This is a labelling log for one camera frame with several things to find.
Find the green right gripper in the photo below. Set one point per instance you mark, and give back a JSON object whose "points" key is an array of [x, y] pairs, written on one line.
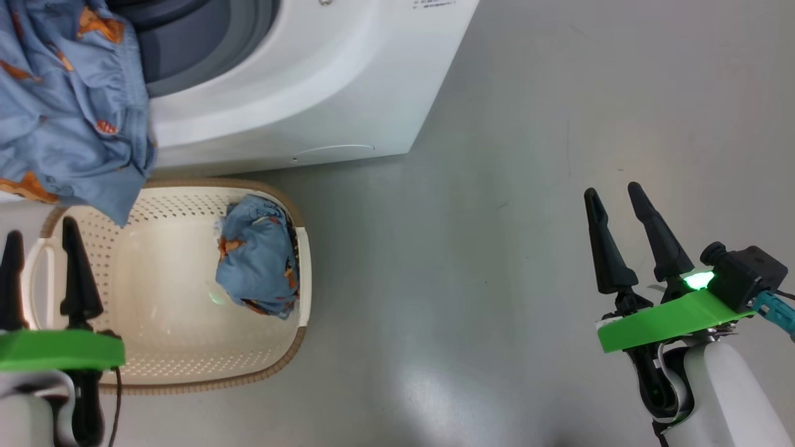
{"points": [[664, 323]]}

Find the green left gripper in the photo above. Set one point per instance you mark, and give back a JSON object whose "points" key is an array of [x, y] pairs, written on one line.
{"points": [[56, 351]]}

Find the blue garment with orange print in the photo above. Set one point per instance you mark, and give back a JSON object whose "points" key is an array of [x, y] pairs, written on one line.
{"points": [[68, 112], [258, 261]]}

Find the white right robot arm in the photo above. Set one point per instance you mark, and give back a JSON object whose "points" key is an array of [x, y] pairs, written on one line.
{"points": [[726, 397]]}

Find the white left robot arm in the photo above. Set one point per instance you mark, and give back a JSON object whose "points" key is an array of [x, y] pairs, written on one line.
{"points": [[25, 416]]}

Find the cream perforated laundry basket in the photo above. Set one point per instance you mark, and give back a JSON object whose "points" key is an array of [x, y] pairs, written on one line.
{"points": [[161, 323]]}

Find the blue-grey rubber door gasket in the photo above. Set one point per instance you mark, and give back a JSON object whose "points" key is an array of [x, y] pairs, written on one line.
{"points": [[205, 43]]}

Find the white front-load washing machine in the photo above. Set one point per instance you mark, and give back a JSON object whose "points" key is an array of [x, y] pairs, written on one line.
{"points": [[323, 74]]}

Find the round white filter cover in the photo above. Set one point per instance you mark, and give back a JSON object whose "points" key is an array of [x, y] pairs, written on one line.
{"points": [[335, 153]]}

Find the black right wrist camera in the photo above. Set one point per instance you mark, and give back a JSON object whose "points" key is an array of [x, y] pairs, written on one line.
{"points": [[748, 276]]}

